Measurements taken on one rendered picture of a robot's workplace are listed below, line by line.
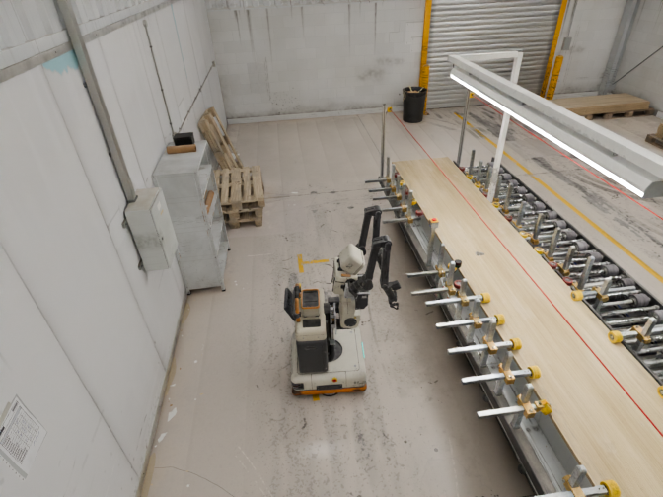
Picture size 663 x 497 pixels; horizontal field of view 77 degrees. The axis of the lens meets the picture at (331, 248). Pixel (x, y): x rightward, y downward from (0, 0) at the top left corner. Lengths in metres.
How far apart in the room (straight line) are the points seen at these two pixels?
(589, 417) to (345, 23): 9.13
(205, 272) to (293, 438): 2.21
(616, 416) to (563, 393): 0.29
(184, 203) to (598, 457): 3.95
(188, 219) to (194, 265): 0.61
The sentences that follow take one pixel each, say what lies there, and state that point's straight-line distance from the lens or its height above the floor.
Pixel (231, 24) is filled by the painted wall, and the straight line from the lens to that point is 10.45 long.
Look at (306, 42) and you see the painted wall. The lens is 10.49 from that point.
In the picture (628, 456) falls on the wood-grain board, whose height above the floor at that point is 0.90.
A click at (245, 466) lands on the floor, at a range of 3.75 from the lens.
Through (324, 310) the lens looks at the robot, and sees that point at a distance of 3.57.
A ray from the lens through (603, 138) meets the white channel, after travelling 2.57.
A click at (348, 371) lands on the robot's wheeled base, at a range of 3.80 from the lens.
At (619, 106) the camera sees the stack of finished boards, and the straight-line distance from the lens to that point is 11.80.
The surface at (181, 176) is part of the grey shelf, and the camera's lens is 4.47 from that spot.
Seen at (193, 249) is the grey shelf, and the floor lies 0.63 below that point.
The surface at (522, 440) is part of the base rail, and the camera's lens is 3.14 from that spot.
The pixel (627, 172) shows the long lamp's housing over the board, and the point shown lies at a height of 2.37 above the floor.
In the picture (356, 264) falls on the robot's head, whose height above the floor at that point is 1.32.
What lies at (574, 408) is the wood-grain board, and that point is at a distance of 3.15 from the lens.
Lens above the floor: 3.24
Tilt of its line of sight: 35 degrees down
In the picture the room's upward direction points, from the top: 3 degrees counter-clockwise
